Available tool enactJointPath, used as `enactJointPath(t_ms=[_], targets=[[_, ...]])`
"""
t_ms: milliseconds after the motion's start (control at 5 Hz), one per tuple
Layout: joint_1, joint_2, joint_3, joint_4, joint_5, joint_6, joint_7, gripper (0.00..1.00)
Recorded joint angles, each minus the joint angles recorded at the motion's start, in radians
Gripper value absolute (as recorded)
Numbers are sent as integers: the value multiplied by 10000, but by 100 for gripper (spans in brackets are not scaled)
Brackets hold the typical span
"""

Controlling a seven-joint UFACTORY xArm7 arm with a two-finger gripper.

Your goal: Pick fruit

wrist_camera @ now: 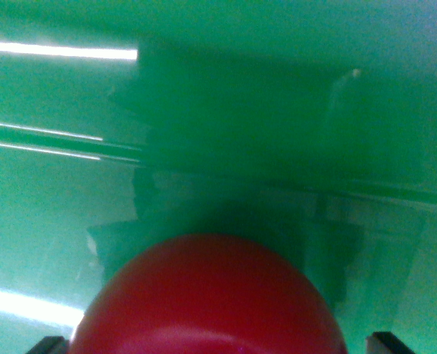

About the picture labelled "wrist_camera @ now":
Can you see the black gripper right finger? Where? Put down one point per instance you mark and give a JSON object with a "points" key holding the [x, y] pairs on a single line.
{"points": [[384, 344]]}

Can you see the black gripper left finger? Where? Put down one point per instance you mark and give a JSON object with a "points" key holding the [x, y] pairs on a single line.
{"points": [[48, 346]]}

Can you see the red toy apple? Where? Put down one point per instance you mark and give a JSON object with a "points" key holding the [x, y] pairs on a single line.
{"points": [[207, 302]]}

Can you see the green plastic bin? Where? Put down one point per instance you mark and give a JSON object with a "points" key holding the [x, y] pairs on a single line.
{"points": [[240, 129]]}

